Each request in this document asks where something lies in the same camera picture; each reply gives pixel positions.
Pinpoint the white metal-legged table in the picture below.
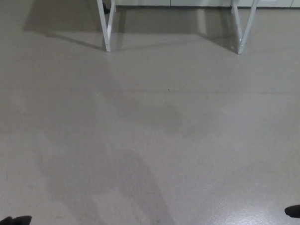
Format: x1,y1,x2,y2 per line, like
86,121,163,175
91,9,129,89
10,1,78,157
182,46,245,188
96,0,266,61

